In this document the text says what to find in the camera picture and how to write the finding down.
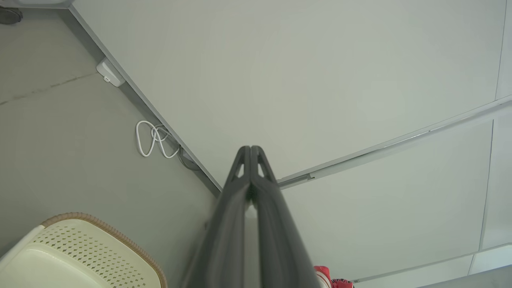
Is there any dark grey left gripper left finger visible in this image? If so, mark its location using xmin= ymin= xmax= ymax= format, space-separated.
xmin=180 ymin=145 xmax=252 ymax=288

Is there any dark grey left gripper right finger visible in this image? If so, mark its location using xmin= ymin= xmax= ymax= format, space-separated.
xmin=251 ymin=145 xmax=321 ymax=288

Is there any red garment with white stripes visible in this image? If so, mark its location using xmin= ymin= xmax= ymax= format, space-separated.
xmin=313 ymin=266 xmax=355 ymax=288

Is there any cream perforated laundry basket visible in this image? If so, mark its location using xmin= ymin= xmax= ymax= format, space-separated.
xmin=0 ymin=212 xmax=168 ymax=288

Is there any white partition panel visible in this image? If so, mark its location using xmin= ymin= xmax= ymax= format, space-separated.
xmin=69 ymin=0 xmax=512 ymax=192
xmin=278 ymin=105 xmax=512 ymax=284

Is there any white power adapter box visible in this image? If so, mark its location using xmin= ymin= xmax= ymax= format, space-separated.
xmin=96 ymin=57 xmax=126 ymax=88

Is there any grey partition foot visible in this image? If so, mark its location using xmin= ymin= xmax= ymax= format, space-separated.
xmin=0 ymin=0 xmax=73 ymax=10

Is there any coiled white floor cable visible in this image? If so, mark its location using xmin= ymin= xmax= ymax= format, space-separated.
xmin=135 ymin=120 xmax=182 ymax=159

